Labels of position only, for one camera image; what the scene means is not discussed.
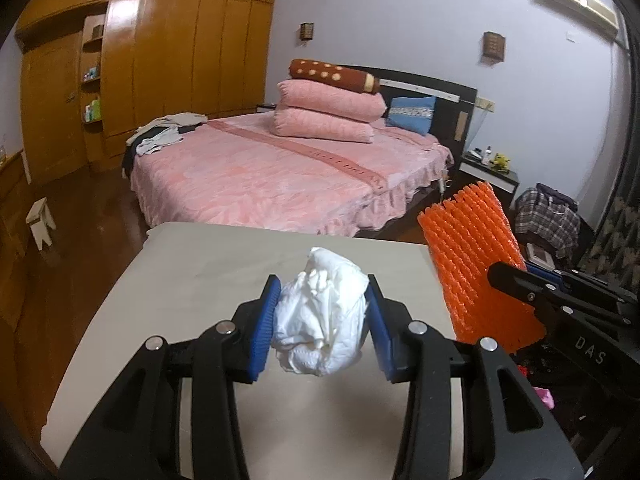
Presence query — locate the white air conditioner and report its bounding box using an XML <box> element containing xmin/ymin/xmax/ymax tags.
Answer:
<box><xmin>553</xmin><ymin>0</ymin><xmax>620</xmax><ymax>39</ymax></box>

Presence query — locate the wooden wardrobe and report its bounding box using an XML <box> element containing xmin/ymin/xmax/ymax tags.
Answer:
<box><xmin>15</xmin><ymin>0</ymin><xmax>274</xmax><ymax>184</ymax></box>

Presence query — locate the brown dotted bolster pillow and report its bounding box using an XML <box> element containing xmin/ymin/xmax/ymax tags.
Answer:
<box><xmin>288</xmin><ymin>58</ymin><xmax>380</xmax><ymax>94</ymax></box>

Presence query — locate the wall lamp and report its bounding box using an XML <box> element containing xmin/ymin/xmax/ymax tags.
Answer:
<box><xmin>298</xmin><ymin>22</ymin><xmax>314</xmax><ymax>44</ymax></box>
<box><xmin>482</xmin><ymin>32</ymin><xmax>506</xmax><ymax>62</ymax></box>

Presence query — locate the left wall lamp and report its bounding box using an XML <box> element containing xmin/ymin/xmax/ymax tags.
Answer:
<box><xmin>298</xmin><ymin>22</ymin><xmax>314</xmax><ymax>44</ymax></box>

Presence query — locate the wall socket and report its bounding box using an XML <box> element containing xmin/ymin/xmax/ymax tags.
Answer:
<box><xmin>474</xmin><ymin>96</ymin><xmax>496</xmax><ymax>113</ymax></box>

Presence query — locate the black bed headboard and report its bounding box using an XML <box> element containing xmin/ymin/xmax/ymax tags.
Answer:
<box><xmin>349</xmin><ymin>65</ymin><xmax>477</xmax><ymax>164</ymax></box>

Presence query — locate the black bedside table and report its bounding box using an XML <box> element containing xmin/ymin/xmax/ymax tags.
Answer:
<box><xmin>454</xmin><ymin>152</ymin><xmax>520</xmax><ymax>210</ymax></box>

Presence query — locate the pink covered bed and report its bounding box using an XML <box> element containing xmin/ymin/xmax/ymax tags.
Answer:
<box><xmin>129</xmin><ymin>113</ymin><xmax>454</xmax><ymax>236</ymax></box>

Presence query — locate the small white wooden stool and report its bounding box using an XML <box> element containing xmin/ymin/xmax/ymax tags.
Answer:
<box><xmin>25</xmin><ymin>197</ymin><xmax>56</xmax><ymax>252</ymax></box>

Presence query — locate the yellow plush toy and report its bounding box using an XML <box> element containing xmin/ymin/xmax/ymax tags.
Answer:
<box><xmin>490</xmin><ymin>153</ymin><xmax>510</xmax><ymax>174</ymax></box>

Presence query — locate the lower pink pillow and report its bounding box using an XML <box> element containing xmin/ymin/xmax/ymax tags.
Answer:
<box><xmin>272</xmin><ymin>107</ymin><xmax>374</xmax><ymax>143</ymax></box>

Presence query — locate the patterned curtain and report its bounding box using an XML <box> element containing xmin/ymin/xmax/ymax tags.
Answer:
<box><xmin>582</xmin><ymin>32</ymin><xmax>639</xmax><ymax>294</ymax></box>

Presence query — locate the blue cushion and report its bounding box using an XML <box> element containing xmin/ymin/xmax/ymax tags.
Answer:
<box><xmin>386</xmin><ymin>96</ymin><xmax>436</xmax><ymax>136</ymax></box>

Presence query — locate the white bottle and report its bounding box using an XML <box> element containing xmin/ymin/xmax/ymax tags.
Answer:
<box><xmin>482</xmin><ymin>146</ymin><xmax>491</xmax><ymax>166</ymax></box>

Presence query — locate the plaid cloth covered chair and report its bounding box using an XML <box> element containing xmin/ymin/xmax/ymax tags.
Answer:
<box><xmin>513</xmin><ymin>184</ymin><xmax>582</xmax><ymax>261</ymax></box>

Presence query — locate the white plastic bag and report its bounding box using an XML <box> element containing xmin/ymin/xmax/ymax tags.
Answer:
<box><xmin>271</xmin><ymin>247</ymin><xmax>369</xmax><ymax>377</ymax></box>

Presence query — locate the wooden sideboard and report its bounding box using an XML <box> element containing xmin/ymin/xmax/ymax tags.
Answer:
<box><xmin>0</xmin><ymin>152</ymin><xmax>34</xmax><ymax>332</ymax></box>

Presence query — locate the pile of clothes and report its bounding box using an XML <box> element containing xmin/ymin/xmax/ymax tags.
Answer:
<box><xmin>122</xmin><ymin>112</ymin><xmax>208</xmax><ymax>178</ymax></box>

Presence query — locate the right wall lamp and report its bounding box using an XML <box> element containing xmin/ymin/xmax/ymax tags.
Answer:
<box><xmin>482</xmin><ymin>32</ymin><xmax>506</xmax><ymax>62</ymax></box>

